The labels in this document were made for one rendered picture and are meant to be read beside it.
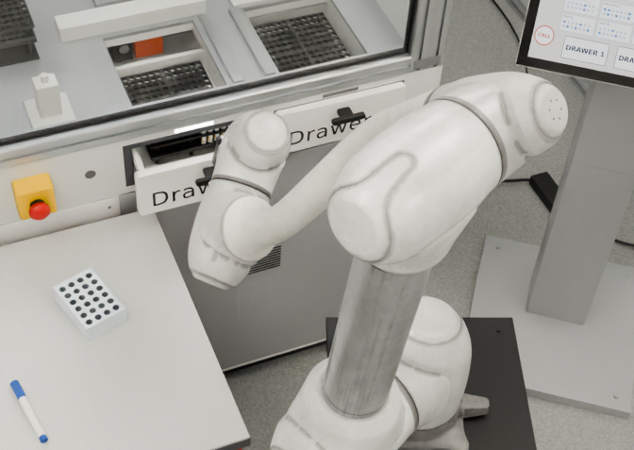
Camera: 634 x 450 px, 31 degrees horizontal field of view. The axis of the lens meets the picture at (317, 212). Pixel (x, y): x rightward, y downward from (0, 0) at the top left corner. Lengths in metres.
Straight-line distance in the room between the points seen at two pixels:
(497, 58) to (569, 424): 1.45
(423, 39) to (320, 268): 0.68
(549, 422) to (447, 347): 1.25
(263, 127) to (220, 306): 1.01
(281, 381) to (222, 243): 1.29
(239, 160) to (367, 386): 0.43
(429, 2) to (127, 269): 0.79
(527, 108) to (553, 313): 1.87
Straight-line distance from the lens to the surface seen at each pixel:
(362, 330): 1.54
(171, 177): 2.26
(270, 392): 3.03
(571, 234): 2.98
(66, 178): 2.31
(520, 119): 1.38
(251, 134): 1.81
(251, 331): 2.89
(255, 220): 1.76
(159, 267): 2.30
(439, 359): 1.86
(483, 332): 2.22
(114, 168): 2.33
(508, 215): 3.51
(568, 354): 3.18
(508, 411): 2.12
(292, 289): 2.82
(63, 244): 2.36
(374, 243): 1.30
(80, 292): 2.23
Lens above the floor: 2.52
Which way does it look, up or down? 47 degrees down
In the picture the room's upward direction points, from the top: 5 degrees clockwise
